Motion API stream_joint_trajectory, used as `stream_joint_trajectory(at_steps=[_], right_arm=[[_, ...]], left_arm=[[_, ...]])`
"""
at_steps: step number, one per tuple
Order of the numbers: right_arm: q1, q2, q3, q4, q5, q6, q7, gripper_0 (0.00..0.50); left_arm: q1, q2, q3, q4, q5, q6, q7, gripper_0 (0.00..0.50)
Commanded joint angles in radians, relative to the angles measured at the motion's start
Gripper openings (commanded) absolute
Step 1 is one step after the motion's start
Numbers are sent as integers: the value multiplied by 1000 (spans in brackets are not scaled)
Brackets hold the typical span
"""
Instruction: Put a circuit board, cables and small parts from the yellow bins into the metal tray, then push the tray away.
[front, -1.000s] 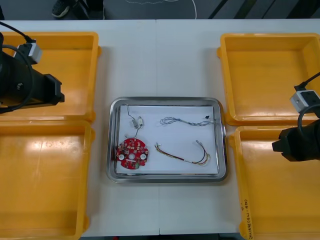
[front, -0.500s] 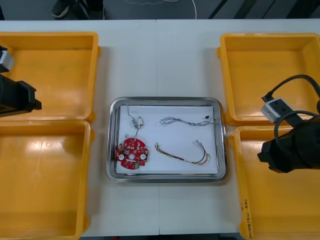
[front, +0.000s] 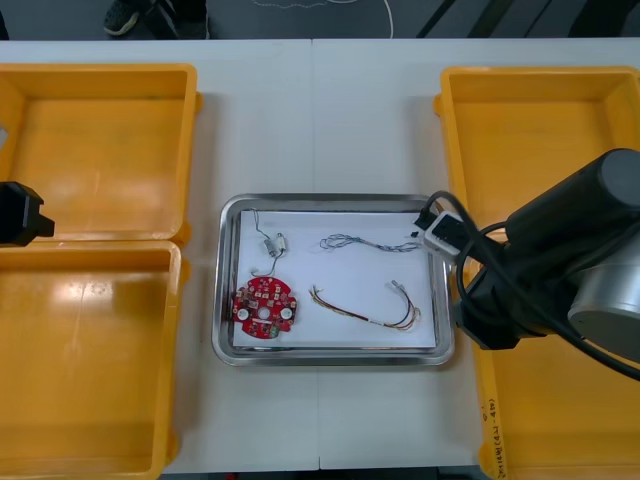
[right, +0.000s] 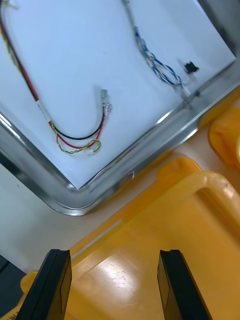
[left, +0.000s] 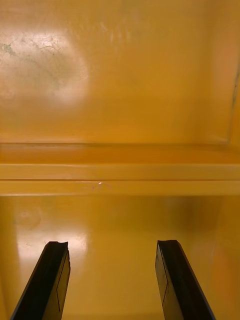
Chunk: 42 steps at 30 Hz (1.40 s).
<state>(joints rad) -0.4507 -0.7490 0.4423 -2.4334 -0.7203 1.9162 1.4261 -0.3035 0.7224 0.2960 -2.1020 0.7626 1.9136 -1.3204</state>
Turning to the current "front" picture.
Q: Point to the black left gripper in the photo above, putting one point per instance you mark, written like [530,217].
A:
[17,215]

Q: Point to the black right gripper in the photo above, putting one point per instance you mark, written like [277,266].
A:
[492,315]

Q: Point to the round red circuit board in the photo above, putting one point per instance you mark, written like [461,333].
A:
[265,310]

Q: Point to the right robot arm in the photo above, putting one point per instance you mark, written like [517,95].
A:
[575,220]

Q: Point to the yellow-orange plastic bin with handwriting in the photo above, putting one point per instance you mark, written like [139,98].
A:
[550,400]

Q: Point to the white paper sheet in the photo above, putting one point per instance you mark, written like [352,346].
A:
[350,270]

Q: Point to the steel tray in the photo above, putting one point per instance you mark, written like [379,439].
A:
[225,300]

